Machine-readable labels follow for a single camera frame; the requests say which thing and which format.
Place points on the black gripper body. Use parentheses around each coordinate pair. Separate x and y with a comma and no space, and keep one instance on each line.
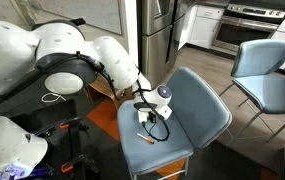
(145,106)

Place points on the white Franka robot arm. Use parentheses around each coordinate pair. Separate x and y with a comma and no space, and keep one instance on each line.
(115,63)

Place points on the orange marker pen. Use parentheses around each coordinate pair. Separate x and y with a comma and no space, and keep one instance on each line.
(145,138)

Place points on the brown wooden chair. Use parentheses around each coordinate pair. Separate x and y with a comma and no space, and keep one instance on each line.
(102,86)

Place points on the blue padded chair metal legs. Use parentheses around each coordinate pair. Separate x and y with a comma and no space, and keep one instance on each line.
(258,56)
(198,106)

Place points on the stainless steel fridge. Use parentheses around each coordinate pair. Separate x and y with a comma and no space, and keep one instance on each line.
(155,50)

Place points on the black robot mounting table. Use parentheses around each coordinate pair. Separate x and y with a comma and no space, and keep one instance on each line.
(55,110)

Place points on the white cabinet with drawer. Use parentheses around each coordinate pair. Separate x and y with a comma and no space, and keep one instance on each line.
(202,31)

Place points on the stainless steel oven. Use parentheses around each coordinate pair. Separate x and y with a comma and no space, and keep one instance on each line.
(242,33)

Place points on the glass wall panel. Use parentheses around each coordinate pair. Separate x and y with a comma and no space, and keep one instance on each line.
(82,13)

